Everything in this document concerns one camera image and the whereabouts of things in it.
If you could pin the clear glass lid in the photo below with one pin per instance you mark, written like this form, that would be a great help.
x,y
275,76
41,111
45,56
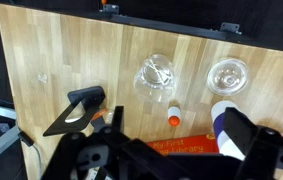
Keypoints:
x,y
228,77

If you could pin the rainbow striped book box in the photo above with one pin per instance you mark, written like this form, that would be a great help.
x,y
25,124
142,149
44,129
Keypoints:
x,y
194,145

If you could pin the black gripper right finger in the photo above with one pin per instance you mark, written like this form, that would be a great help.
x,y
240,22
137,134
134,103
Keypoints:
x,y
241,131

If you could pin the white and red shaker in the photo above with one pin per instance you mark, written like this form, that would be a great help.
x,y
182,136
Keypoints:
x,y
174,114

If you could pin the clear glass container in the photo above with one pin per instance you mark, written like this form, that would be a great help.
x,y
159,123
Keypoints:
x,y
155,80

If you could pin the white cup with blue band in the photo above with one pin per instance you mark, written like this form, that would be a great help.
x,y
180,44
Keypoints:
x,y
225,145

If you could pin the grey table clamp bracket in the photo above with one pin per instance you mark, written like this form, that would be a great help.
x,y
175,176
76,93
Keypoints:
x,y
110,8

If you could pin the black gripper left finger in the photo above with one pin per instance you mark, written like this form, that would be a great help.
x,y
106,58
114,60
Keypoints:
x,y
118,118

